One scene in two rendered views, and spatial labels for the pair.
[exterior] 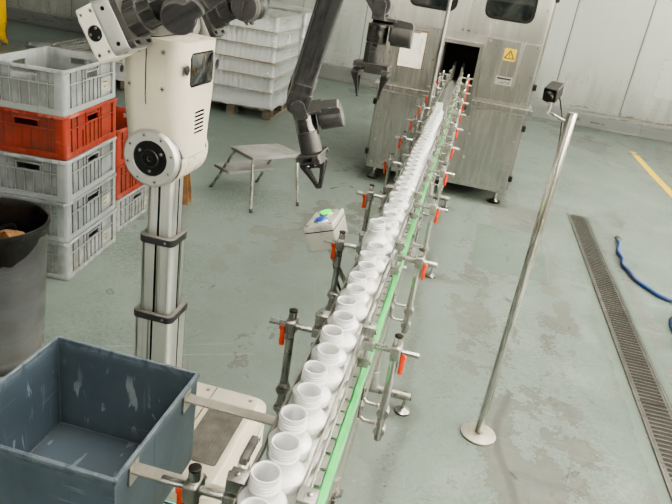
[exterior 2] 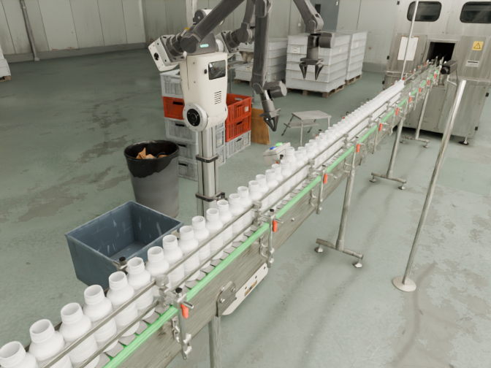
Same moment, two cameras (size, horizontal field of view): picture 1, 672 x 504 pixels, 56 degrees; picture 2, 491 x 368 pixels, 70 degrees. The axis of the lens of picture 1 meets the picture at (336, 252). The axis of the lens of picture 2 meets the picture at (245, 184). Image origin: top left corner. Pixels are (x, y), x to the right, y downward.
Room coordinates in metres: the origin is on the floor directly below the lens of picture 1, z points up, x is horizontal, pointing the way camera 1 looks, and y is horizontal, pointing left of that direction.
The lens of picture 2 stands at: (0.07, -0.47, 1.72)
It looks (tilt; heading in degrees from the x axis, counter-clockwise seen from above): 27 degrees down; 24
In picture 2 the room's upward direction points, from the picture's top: 1 degrees clockwise
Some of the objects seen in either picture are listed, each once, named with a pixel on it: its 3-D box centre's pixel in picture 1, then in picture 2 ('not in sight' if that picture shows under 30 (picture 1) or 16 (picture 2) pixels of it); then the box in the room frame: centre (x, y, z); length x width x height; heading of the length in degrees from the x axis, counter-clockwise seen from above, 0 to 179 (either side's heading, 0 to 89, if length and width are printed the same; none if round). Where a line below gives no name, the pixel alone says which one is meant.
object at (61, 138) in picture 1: (56, 120); (195, 102); (3.29, 1.58, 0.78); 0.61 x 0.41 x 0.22; 178
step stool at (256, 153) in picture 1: (255, 171); (305, 126); (4.78, 0.72, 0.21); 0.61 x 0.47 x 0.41; 44
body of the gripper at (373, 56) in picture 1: (373, 55); (312, 54); (1.86, -0.02, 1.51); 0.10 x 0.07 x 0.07; 81
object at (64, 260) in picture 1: (60, 236); (198, 159); (3.28, 1.57, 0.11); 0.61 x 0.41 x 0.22; 177
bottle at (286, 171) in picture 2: (370, 277); (283, 179); (1.32, -0.09, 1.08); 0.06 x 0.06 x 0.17
